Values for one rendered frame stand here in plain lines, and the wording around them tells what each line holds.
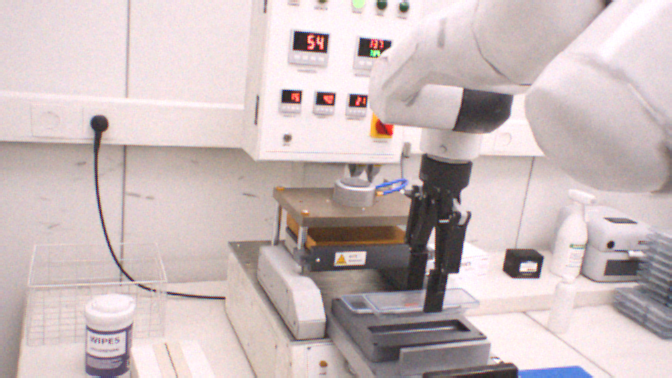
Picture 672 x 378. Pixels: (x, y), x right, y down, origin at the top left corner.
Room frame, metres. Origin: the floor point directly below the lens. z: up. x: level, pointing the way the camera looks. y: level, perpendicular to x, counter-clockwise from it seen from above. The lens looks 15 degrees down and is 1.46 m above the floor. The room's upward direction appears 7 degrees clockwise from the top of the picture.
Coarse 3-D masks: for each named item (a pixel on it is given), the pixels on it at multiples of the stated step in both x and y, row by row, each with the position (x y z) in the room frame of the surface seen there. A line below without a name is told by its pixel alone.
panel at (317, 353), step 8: (304, 344) 0.96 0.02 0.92; (312, 344) 0.97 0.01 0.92; (320, 344) 0.97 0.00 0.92; (328, 344) 0.98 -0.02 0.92; (304, 352) 0.96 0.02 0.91; (312, 352) 0.96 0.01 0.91; (320, 352) 0.97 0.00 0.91; (328, 352) 0.97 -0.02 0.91; (336, 352) 0.98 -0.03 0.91; (312, 360) 0.96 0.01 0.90; (320, 360) 0.96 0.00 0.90; (328, 360) 0.97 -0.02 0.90; (336, 360) 0.97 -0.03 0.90; (312, 368) 0.95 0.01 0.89; (320, 368) 0.96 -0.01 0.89; (328, 368) 0.96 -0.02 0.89; (336, 368) 0.97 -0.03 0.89; (344, 368) 0.97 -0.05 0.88; (312, 376) 0.95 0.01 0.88; (320, 376) 0.95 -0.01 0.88; (328, 376) 0.96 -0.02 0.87; (336, 376) 0.96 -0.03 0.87; (344, 376) 0.97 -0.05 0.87; (352, 376) 0.97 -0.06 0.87
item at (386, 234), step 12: (288, 216) 1.23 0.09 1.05; (288, 228) 1.23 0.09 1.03; (312, 228) 1.16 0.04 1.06; (324, 228) 1.17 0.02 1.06; (336, 228) 1.18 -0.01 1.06; (348, 228) 1.19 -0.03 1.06; (360, 228) 1.20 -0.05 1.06; (372, 228) 1.21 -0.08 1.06; (384, 228) 1.21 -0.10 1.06; (396, 228) 1.22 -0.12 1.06; (312, 240) 1.10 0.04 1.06; (324, 240) 1.10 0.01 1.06; (336, 240) 1.11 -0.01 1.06; (348, 240) 1.12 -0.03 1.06; (360, 240) 1.13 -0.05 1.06; (372, 240) 1.14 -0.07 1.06; (384, 240) 1.14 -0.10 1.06; (396, 240) 1.15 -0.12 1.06
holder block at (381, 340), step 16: (336, 304) 0.98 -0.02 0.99; (352, 320) 0.93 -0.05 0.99; (368, 320) 0.94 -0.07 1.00; (384, 320) 0.94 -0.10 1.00; (400, 320) 0.95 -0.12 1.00; (416, 320) 0.96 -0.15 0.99; (432, 320) 0.97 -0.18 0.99; (448, 320) 0.98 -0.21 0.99; (464, 320) 0.98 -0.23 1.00; (352, 336) 0.92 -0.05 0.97; (368, 336) 0.88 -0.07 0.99; (384, 336) 0.92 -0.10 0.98; (400, 336) 0.93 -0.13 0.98; (416, 336) 0.90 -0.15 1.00; (432, 336) 0.91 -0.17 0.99; (448, 336) 0.92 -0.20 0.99; (464, 336) 0.92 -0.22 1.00; (480, 336) 0.93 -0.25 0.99; (368, 352) 0.86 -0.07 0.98; (384, 352) 0.86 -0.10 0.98
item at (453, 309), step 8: (368, 304) 0.90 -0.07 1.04; (464, 304) 0.94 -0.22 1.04; (472, 304) 0.94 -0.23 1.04; (376, 312) 0.88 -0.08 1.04; (384, 312) 0.88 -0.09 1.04; (392, 312) 0.88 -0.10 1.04; (400, 312) 0.89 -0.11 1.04; (408, 312) 0.90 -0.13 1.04; (416, 312) 0.90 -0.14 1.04; (440, 312) 0.93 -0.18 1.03; (448, 312) 0.94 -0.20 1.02; (456, 312) 0.95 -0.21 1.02; (464, 312) 0.95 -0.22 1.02
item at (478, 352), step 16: (336, 320) 0.97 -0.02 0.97; (336, 336) 0.95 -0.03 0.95; (352, 352) 0.89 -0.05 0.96; (400, 352) 0.83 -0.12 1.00; (416, 352) 0.83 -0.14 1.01; (432, 352) 0.84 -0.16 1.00; (448, 352) 0.85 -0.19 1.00; (464, 352) 0.87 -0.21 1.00; (480, 352) 0.88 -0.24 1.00; (368, 368) 0.84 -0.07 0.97; (384, 368) 0.84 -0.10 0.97; (400, 368) 0.83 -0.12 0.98; (416, 368) 0.83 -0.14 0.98; (432, 368) 0.85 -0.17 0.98; (448, 368) 0.86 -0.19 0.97
